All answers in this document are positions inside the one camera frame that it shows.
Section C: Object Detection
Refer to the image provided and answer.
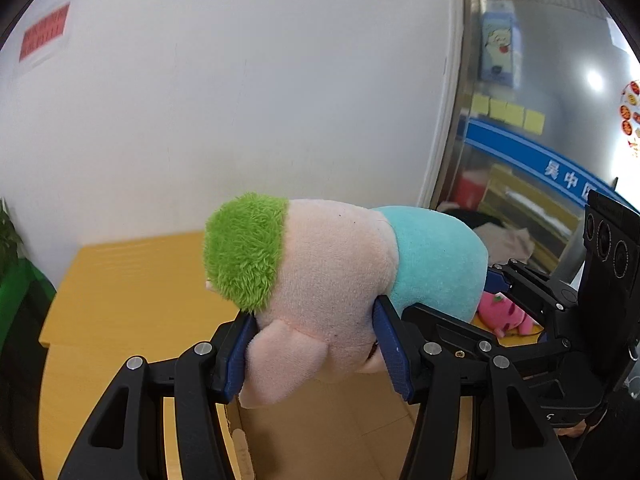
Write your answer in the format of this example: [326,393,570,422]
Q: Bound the green potted plant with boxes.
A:
[0,200,23,278]

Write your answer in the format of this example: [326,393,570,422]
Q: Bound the brown cardboard box tray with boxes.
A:
[224,373,419,479]

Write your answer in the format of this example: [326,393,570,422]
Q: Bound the blue banner with characters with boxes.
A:
[465,119,616,206]

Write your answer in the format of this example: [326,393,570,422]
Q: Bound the green cloth covered bench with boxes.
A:
[1,258,56,346]

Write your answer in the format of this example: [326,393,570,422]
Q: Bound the pink pig plush toy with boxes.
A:
[203,193,488,408]

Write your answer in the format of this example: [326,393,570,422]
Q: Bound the beige and black cloth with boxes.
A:
[437,203,535,266]

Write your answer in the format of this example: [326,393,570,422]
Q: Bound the red wall sign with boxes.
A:
[18,2,70,62]

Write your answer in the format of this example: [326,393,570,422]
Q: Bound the magenta plush toy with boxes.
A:
[475,292,541,338]

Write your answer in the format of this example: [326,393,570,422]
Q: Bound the yellow sticky notes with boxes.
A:
[471,92,546,136]

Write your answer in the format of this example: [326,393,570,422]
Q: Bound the blue cartoon poster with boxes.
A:
[480,0,521,88]

